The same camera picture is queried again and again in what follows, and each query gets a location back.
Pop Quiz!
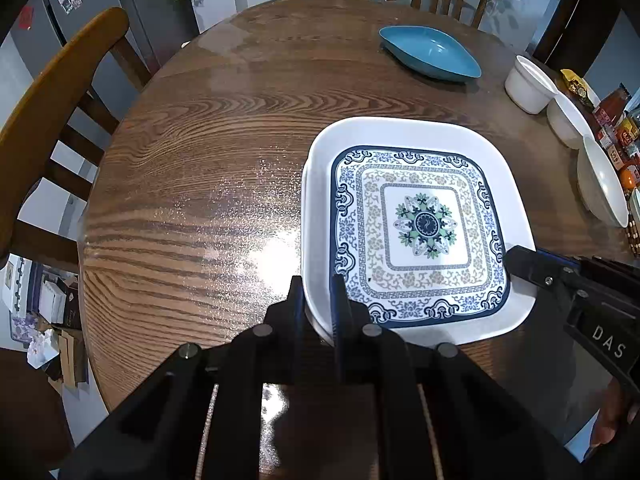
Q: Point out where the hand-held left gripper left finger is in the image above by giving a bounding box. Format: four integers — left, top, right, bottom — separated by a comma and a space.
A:
57, 275, 306, 480

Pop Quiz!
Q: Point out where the white carton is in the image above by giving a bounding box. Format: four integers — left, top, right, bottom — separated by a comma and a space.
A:
0, 255, 31, 311

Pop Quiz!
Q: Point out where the crumpled white paper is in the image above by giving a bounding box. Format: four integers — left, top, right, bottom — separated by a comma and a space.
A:
27, 332, 61, 368

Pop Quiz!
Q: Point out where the yellow snack packet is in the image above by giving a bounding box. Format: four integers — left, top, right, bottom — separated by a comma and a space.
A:
560, 68, 596, 106

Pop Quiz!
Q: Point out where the red sauce bottle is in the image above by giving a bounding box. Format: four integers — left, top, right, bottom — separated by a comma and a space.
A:
595, 87, 632, 126

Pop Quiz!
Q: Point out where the blue leaf-shaped dish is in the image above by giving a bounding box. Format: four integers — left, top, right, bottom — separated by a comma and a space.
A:
378, 25, 482, 83

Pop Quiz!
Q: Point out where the square blue patterned plate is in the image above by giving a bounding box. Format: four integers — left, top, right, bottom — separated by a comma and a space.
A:
301, 116, 538, 347

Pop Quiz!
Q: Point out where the medium white bowl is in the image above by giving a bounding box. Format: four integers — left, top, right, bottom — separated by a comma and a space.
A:
546, 93, 596, 150

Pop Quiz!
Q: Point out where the patterned cloth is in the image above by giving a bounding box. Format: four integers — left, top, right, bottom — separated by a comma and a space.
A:
9, 312, 41, 348

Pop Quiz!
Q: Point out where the dark box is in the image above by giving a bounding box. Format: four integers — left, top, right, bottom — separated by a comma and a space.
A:
62, 280, 83, 331

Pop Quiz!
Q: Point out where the brown cardboard box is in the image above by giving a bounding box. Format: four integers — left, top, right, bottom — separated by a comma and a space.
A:
47, 327, 91, 396

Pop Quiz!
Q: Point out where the wooden bead trivet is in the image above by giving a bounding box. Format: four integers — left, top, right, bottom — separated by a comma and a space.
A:
621, 210, 640, 258

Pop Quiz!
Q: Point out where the black lid sauce jar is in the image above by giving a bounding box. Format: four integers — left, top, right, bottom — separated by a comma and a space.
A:
611, 146, 638, 170

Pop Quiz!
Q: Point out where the dark wooden door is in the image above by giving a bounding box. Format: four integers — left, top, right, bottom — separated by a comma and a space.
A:
532, 0, 616, 78

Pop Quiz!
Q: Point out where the grey refrigerator with photos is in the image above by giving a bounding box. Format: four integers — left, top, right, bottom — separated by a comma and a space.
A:
0, 0, 201, 91

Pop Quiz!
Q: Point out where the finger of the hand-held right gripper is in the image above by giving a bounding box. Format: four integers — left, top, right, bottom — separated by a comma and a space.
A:
505, 245, 577, 307
537, 249, 640, 279

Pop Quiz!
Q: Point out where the person's right hand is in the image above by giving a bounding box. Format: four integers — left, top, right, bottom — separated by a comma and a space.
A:
589, 379, 640, 450

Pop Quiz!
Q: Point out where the small deep white bowl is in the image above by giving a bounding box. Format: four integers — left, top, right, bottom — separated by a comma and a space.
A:
504, 55, 559, 114

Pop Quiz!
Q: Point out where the large white bowl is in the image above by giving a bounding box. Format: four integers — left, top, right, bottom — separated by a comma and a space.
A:
577, 135, 629, 228

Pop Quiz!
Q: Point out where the white box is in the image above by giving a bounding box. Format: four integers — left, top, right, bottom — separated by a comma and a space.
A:
37, 277, 68, 328

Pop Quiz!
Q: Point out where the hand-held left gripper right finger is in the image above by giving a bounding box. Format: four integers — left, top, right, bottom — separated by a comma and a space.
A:
330, 274, 586, 480

